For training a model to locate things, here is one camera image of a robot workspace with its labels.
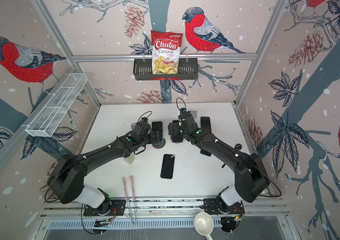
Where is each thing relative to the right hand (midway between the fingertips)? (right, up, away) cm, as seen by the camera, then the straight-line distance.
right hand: (172, 128), depth 85 cm
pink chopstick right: (-23, -28, -3) cm, 36 cm away
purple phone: (+1, -1, -10) cm, 10 cm away
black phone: (-3, -23, +3) cm, 23 cm away
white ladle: (+15, -44, -16) cm, 49 cm away
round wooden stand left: (-9, -13, +13) cm, 20 cm away
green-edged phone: (-10, +1, +7) cm, 12 cm away
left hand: (-10, -4, +1) cm, 11 cm away
